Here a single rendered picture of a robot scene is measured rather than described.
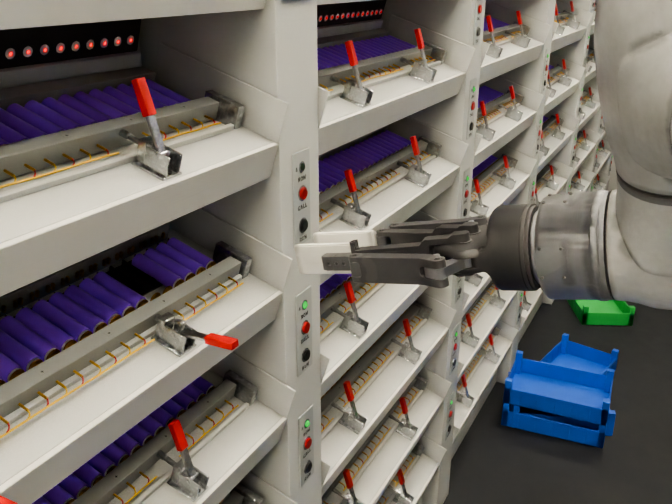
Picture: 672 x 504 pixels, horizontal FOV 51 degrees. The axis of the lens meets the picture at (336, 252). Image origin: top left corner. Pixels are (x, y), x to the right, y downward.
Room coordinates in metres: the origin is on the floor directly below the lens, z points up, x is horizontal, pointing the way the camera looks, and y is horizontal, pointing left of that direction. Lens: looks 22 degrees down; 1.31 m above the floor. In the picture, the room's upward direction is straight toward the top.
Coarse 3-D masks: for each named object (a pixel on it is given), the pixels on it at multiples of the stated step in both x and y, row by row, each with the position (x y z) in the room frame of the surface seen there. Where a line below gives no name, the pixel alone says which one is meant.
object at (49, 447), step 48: (192, 240) 0.87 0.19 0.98; (240, 240) 0.83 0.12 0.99; (240, 288) 0.79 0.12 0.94; (240, 336) 0.73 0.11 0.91; (96, 384) 0.57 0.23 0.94; (144, 384) 0.59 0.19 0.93; (0, 432) 0.49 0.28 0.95; (48, 432) 0.50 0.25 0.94; (96, 432) 0.53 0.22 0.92; (0, 480) 0.45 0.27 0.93; (48, 480) 0.48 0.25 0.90
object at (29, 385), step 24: (216, 264) 0.79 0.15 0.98; (240, 264) 0.80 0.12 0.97; (192, 288) 0.72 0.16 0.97; (144, 312) 0.66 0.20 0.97; (96, 336) 0.61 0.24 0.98; (120, 336) 0.62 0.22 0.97; (48, 360) 0.56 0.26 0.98; (72, 360) 0.57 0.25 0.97; (96, 360) 0.60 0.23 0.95; (120, 360) 0.60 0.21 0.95; (24, 384) 0.52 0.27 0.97; (48, 384) 0.54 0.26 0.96; (0, 408) 0.50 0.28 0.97; (24, 408) 0.51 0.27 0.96
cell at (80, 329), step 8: (40, 304) 0.64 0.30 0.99; (48, 304) 0.64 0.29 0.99; (40, 312) 0.63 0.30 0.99; (48, 312) 0.63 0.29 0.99; (56, 312) 0.63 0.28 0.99; (48, 320) 0.63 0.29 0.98; (56, 320) 0.62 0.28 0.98; (64, 320) 0.62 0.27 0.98; (72, 320) 0.63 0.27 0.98; (64, 328) 0.62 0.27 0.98; (72, 328) 0.62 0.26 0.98; (80, 328) 0.62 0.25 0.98; (72, 336) 0.61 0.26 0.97; (80, 336) 0.61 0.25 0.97
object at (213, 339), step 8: (184, 320) 0.65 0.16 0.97; (184, 328) 0.66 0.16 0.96; (184, 336) 0.64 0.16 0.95; (192, 336) 0.64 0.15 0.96; (200, 336) 0.64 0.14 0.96; (208, 336) 0.63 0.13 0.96; (216, 336) 0.63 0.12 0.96; (224, 336) 0.63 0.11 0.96; (208, 344) 0.63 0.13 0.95; (216, 344) 0.62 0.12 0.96; (224, 344) 0.62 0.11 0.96; (232, 344) 0.62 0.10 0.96
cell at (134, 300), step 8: (104, 272) 0.72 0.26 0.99; (96, 280) 0.71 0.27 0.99; (104, 280) 0.71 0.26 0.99; (112, 280) 0.71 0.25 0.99; (112, 288) 0.70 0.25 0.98; (120, 288) 0.70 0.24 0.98; (128, 288) 0.70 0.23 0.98; (120, 296) 0.69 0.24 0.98; (128, 296) 0.69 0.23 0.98; (136, 296) 0.69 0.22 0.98; (136, 304) 0.68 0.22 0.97
